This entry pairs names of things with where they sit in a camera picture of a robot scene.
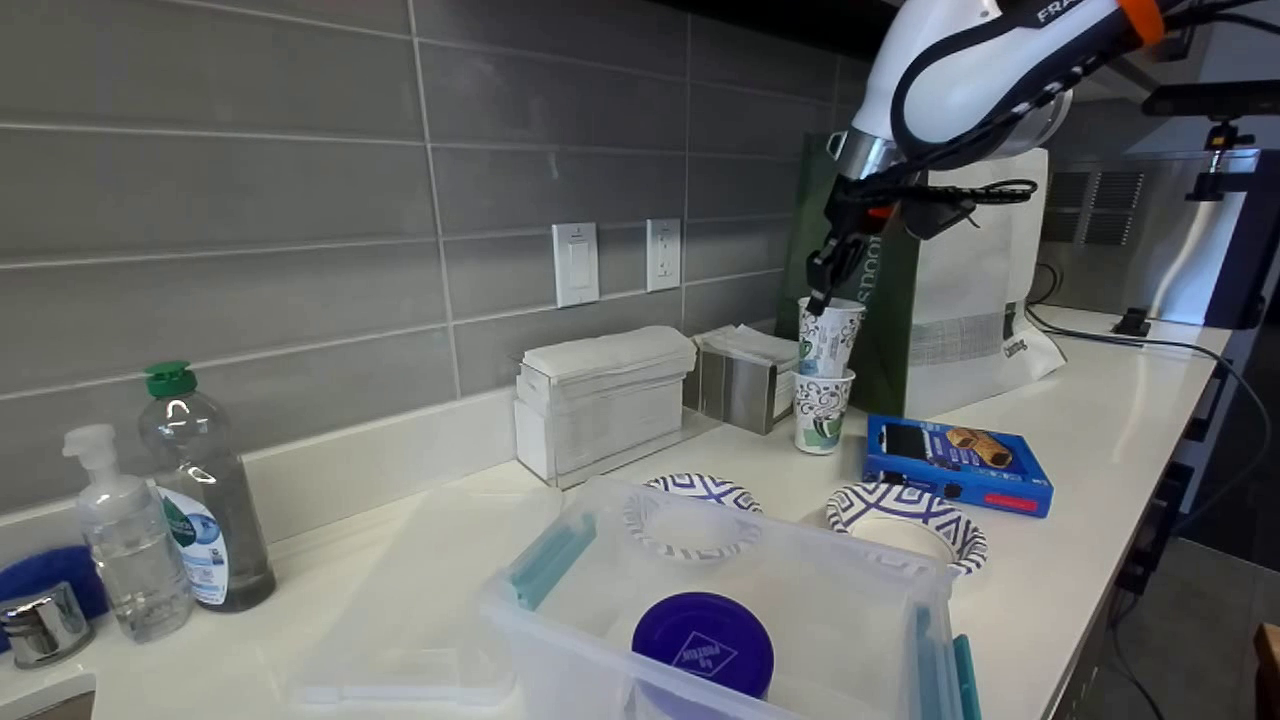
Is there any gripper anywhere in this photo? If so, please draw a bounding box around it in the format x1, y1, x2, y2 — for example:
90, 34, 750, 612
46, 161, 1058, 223
804, 178, 903, 317

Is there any patterned paper cup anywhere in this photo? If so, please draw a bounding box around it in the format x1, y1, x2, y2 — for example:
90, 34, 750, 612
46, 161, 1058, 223
792, 367, 858, 457
797, 296, 867, 380

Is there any blue patterned paper plate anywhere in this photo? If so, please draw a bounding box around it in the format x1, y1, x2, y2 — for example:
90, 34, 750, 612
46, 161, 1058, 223
623, 472, 765, 562
825, 481, 990, 579

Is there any metal napkin dispenser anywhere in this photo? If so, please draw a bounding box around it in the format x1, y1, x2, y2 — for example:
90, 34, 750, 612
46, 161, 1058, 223
684, 324, 802, 437

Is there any green and white shopping bag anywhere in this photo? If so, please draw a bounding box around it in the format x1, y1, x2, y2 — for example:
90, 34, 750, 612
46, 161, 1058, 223
774, 134, 1067, 420

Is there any blue snack box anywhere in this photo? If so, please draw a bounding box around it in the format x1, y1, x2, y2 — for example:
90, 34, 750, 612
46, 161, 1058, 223
864, 413, 1055, 519

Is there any clear holder with white napkins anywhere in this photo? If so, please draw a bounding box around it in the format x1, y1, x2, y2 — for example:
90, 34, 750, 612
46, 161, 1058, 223
513, 324, 699, 490

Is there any stainless steel appliance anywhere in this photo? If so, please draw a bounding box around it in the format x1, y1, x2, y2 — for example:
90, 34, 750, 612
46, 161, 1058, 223
1038, 148, 1253, 328

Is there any clear plastic storage bin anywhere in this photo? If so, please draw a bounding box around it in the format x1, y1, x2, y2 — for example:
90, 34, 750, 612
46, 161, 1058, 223
479, 474, 983, 720

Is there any jar with purple lid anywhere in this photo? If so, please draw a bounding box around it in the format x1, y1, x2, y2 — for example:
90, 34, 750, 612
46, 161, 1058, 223
631, 591, 776, 720

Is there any clear plastic bin lid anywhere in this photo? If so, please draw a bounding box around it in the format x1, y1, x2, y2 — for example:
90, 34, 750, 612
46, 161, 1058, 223
288, 488, 563, 713

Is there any dish soap bottle green cap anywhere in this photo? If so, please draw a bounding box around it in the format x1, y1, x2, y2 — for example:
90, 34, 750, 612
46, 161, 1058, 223
137, 360, 278, 614

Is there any clear pump bottle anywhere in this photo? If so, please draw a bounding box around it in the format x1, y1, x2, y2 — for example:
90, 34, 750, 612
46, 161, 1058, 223
61, 423, 194, 645

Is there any blue sponge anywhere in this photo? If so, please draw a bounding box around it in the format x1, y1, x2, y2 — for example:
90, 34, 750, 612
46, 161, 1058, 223
0, 544, 110, 653

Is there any sink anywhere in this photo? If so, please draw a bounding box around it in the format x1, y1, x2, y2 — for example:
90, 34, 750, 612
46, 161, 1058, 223
0, 672, 99, 720

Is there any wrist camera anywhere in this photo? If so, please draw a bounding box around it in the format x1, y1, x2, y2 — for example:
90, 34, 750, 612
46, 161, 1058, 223
897, 190, 979, 242

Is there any white wall socket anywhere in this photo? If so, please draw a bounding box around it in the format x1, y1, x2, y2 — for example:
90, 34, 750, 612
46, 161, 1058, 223
645, 217, 684, 294

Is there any white light switch plate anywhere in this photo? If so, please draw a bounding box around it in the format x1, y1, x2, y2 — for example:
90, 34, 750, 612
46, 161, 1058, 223
551, 221, 602, 310

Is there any black cable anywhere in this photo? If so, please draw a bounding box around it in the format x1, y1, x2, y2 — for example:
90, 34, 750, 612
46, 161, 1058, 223
1024, 261, 1273, 533

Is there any camera on mount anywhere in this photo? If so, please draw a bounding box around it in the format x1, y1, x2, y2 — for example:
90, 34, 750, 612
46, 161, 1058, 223
1141, 79, 1280, 203

